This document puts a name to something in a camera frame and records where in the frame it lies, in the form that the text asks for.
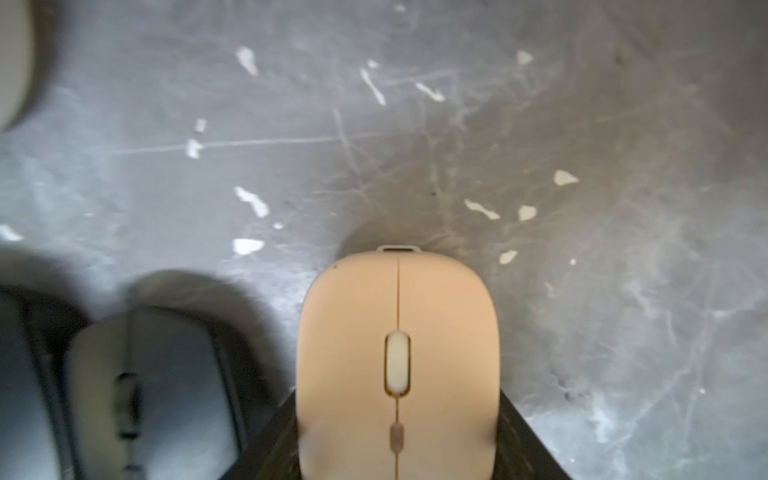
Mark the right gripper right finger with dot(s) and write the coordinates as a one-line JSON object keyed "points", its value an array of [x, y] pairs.
{"points": [[520, 454]]}

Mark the pink mouse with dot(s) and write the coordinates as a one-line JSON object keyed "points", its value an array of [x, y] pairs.
{"points": [[397, 370]]}

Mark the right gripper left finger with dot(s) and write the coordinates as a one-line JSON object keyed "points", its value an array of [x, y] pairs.
{"points": [[274, 453]]}

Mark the black mouse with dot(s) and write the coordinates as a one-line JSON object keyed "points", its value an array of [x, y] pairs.
{"points": [[29, 444], [151, 395]]}

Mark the black mouse middle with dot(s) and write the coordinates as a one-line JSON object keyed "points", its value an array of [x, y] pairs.
{"points": [[29, 444]]}

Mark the white storage box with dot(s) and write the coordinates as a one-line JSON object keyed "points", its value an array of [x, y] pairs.
{"points": [[17, 57]]}

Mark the black mouse right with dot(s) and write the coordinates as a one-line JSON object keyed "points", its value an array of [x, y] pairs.
{"points": [[151, 395]]}

